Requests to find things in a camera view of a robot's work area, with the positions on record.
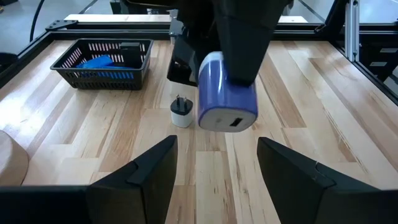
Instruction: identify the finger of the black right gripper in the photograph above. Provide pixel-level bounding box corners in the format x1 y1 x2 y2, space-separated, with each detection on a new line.
212 0 294 87
166 34 200 88

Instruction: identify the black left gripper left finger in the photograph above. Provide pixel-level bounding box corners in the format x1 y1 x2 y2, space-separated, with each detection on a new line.
0 134 178 224

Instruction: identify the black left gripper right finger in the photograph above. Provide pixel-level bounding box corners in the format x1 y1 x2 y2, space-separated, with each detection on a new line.
256 136 398 224

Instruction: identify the small black ball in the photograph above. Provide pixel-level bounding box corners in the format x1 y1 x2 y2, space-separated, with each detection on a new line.
170 95 194 129

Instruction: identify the black mesh basket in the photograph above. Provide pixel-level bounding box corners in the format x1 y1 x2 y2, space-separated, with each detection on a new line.
49 37 155 91

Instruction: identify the white shade wooden table lamp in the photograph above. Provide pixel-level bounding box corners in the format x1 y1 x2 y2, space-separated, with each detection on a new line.
0 129 30 187

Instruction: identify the black labelled box stack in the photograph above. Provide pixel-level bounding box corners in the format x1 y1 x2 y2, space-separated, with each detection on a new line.
360 39 398 82

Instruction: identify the black metal table frame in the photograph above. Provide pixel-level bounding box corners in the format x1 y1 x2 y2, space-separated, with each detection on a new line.
0 0 398 106

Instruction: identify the silver metal bracket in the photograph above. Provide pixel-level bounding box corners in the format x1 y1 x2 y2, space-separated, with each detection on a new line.
344 0 361 62

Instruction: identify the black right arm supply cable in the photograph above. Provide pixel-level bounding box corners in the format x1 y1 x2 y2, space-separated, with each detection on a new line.
29 0 47 43

